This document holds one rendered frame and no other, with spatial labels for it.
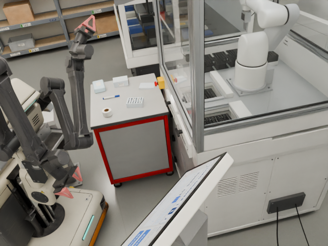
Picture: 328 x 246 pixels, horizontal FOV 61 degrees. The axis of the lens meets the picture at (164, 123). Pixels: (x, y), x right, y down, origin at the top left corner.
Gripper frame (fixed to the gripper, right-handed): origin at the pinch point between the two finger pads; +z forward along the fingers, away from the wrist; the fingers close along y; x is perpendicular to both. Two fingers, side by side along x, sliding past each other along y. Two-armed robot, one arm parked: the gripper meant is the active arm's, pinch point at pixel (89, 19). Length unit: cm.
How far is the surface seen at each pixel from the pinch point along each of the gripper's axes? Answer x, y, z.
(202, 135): -63, 36, -36
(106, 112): -48, -55, -31
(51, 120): -20, -83, -50
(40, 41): -21, -427, 97
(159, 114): -79, -33, -19
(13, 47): 13, -416, 62
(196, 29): -24, 58, -6
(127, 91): -65, -73, -4
